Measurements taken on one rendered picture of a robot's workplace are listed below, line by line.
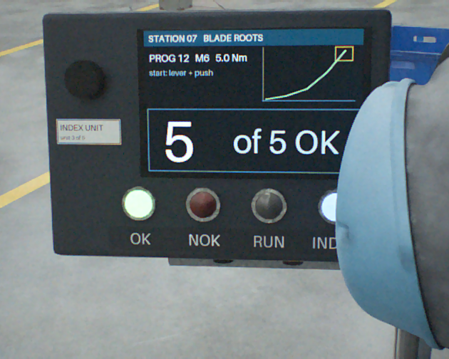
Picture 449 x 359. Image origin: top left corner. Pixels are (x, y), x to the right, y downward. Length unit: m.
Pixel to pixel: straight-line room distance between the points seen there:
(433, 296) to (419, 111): 0.08
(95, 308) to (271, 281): 0.60
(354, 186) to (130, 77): 0.28
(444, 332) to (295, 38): 0.28
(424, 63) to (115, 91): 3.47
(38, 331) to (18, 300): 0.21
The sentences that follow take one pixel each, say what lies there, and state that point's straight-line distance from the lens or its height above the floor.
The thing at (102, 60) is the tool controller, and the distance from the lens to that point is 0.56.
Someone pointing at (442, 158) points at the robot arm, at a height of 1.25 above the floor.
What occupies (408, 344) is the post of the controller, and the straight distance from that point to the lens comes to 0.69.
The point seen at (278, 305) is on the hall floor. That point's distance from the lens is 2.40.
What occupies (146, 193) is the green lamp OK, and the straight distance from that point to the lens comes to 0.56.
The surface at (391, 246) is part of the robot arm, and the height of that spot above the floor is 1.21.
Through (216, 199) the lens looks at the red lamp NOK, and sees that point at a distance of 0.55.
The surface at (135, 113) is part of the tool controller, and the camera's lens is 0.55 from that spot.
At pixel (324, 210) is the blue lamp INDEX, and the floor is 1.12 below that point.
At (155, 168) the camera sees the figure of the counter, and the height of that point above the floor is 1.14.
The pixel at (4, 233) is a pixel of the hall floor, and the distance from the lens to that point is 3.02.
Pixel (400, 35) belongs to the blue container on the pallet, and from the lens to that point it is 4.56.
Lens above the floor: 1.36
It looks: 25 degrees down
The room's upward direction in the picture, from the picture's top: 2 degrees counter-clockwise
